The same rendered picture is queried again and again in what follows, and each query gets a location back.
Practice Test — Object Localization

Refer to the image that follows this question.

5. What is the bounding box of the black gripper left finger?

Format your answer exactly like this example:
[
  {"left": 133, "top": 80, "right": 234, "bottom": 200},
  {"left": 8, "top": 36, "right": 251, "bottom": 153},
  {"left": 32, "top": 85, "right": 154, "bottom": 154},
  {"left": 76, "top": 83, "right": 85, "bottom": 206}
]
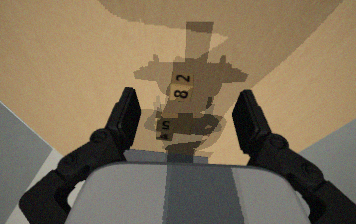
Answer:
[{"left": 18, "top": 87, "right": 141, "bottom": 224}]

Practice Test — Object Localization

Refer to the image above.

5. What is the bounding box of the tan cube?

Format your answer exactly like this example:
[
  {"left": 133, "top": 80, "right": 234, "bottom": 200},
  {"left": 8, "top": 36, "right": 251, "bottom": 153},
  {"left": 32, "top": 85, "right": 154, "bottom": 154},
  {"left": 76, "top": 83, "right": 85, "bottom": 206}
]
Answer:
[
  {"left": 169, "top": 71, "right": 194, "bottom": 102},
  {"left": 156, "top": 120, "right": 175, "bottom": 141}
]

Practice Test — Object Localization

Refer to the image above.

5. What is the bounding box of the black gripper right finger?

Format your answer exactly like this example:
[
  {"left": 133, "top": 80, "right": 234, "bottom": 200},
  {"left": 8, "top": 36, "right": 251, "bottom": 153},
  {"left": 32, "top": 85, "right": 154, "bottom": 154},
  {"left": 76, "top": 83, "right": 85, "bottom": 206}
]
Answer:
[{"left": 232, "top": 90, "right": 356, "bottom": 224}]

